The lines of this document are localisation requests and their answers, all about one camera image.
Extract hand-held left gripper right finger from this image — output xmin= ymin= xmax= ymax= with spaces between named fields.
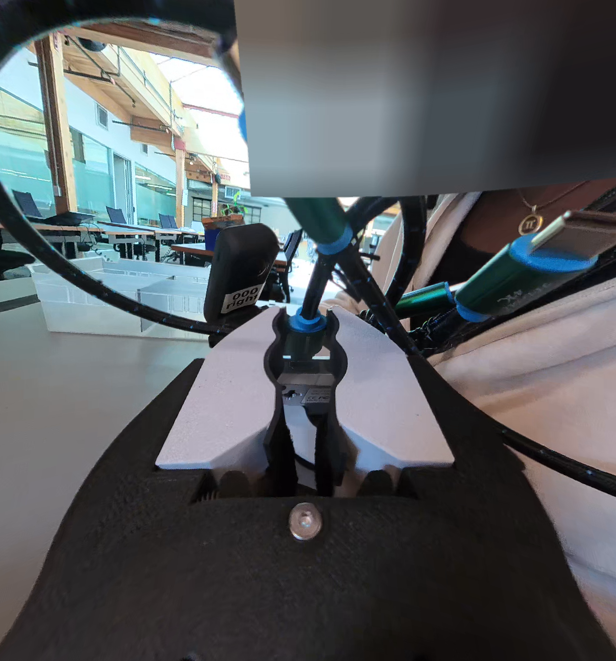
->
xmin=316 ymin=306 xmax=454 ymax=494

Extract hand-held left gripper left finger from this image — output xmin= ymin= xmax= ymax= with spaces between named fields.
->
xmin=156 ymin=306 xmax=298 ymax=495

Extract white labelled adapter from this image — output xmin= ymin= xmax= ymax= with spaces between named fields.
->
xmin=277 ymin=361 xmax=340 ymax=465

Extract black braided cable green plugs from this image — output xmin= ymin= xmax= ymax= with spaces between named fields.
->
xmin=455 ymin=209 xmax=616 ymax=323
xmin=395 ymin=282 xmax=457 ymax=320
xmin=0 ymin=0 xmax=616 ymax=506
xmin=285 ymin=198 xmax=351 ymax=256

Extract clear plastic divided bin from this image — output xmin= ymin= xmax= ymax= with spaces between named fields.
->
xmin=26 ymin=257 xmax=221 ymax=339

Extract white desk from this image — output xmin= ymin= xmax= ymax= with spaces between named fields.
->
xmin=0 ymin=281 xmax=226 ymax=661

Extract wooden planter box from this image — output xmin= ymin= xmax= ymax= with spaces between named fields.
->
xmin=202 ymin=190 xmax=249 ymax=230

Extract person's beige sweater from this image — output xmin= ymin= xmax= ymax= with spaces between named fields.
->
xmin=372 ymin=191 xmax=616 ymax=661

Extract wooden post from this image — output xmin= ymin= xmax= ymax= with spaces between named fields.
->
xmin=33 ymin=32 xmax=79 ymax=215

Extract gold pendant necklace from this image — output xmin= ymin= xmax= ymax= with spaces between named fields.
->
xmin=517 ymin=181 xmax=590 ymax=237

